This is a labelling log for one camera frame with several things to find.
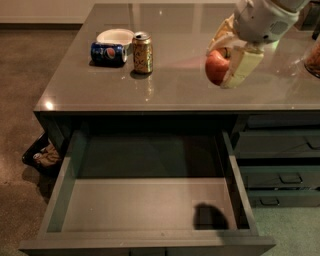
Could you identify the blue Pepsi can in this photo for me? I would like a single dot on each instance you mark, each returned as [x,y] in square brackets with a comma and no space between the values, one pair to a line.
[108,54]

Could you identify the grey cabinet counter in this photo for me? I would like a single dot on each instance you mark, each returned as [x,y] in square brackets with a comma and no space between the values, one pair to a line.
[279,95]

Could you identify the closed middle side drawer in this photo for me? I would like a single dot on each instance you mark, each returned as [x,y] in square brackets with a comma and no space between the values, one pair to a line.
[281,176]

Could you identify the gold soda can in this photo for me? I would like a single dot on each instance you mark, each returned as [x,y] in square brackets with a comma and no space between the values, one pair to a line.
[142,52]

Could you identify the black bin with trash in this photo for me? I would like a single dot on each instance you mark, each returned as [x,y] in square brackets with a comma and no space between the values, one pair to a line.
[43,156]

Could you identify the open grey top drawer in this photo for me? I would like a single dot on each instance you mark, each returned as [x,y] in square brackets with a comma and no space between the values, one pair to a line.
[149,195]

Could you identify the closed drawer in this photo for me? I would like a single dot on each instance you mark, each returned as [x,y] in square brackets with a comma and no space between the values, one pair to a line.
[281,176]
[254,144]
[284,198]

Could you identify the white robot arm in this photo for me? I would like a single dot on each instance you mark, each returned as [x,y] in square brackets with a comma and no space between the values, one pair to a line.
[293,4]

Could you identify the closed upper side drawer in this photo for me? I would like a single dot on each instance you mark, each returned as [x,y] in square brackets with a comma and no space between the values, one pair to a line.
[254,144]

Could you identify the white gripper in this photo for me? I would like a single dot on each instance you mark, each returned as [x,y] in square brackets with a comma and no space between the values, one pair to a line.
[262,24]

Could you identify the closed lower side drawer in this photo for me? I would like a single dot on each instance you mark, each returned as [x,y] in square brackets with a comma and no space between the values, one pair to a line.
[284,198]

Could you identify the red apple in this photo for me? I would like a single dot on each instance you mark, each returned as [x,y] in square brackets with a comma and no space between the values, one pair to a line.
[217,64]

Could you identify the white bowl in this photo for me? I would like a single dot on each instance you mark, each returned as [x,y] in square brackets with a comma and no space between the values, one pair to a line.
[116,36]

